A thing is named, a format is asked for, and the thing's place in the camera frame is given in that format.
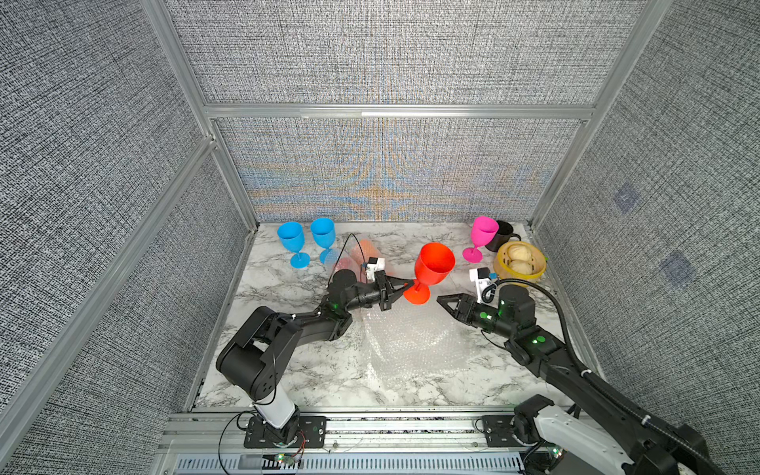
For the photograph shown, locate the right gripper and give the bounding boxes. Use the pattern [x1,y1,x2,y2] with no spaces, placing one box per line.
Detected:
[437,295,519,346]

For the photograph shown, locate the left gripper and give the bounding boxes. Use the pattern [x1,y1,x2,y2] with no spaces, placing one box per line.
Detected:
[342,273,413,315]

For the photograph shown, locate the red wine glass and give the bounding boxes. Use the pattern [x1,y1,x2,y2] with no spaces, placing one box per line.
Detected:
[404,243,456,305]

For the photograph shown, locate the bubble wrap sheet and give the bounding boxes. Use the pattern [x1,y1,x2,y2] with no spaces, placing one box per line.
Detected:
[363,301,478,384]

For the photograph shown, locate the pink wine glass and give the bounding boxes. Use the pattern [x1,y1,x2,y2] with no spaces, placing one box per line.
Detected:
[462,216,500,263]

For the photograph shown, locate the blue wine glass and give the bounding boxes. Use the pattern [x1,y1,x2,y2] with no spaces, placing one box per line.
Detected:
[311,218,338,266]
[277,222,311,269]

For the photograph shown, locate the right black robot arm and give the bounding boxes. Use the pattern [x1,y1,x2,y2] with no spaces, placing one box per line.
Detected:
[437,279,721,474]

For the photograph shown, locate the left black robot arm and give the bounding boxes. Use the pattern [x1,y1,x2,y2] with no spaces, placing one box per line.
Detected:
[216,270,415,445]

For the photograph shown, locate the orange wrapped wine glass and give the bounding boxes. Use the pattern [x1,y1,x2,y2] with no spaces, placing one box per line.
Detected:
[350,239,382,266]

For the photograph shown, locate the coral wrapped wine glass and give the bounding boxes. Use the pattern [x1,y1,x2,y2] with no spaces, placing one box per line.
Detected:
[334,255,366,283]

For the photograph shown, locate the yellow bamboo steamer basket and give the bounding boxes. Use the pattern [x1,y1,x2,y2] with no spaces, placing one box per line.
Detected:
[493,241,547,282]

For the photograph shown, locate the upper white bun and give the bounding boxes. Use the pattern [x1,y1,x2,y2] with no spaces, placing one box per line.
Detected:
[507,243,534,262]

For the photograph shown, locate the black mug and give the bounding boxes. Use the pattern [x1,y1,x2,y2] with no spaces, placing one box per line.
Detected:
[486,220,523,253]

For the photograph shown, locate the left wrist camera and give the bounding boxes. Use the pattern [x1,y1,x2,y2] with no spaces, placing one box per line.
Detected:
[363,256,385,283]

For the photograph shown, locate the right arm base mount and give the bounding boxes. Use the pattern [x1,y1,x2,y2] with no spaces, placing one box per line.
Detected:
[480,395,554,448]

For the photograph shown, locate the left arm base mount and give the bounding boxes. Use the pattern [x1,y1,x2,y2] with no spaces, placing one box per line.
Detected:
[243,410,328,449]

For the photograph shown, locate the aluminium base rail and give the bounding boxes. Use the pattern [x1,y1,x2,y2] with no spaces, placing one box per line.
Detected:
[150,407,592,474]

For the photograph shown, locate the aluminium frame crossbar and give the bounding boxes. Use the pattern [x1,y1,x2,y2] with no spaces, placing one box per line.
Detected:
[202,103,596,120]

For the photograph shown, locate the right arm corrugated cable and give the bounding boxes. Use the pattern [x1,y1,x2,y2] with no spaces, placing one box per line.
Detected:
[492,277,732,475]

